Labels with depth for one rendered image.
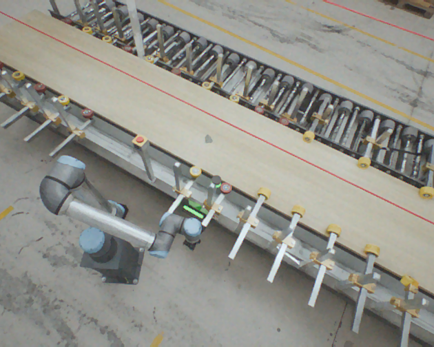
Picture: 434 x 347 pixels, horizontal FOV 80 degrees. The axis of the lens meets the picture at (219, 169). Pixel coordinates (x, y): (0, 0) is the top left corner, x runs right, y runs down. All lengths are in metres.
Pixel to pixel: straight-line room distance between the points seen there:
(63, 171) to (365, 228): 1.82
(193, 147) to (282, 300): 1.56
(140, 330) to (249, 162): 1.62
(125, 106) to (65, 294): 1.66
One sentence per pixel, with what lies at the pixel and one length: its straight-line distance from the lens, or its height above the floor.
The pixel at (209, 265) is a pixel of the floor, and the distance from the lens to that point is 2.55.
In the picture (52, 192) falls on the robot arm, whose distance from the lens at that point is 1.33.
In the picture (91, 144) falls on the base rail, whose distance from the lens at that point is 2.37.
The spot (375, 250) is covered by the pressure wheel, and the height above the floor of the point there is 0.98.
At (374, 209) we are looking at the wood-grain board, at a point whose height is 0.90.
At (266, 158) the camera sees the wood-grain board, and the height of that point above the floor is 0.90.
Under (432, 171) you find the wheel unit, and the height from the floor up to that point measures 0.96.
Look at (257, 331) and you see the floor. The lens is 2.57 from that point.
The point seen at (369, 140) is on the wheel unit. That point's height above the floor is 0.97.
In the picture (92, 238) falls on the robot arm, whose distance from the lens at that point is 1.81.
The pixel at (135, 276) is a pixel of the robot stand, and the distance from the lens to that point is 2.57.
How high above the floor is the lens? 2.51
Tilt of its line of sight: 60 degrees down
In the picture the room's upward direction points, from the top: 9 degrees clockwise
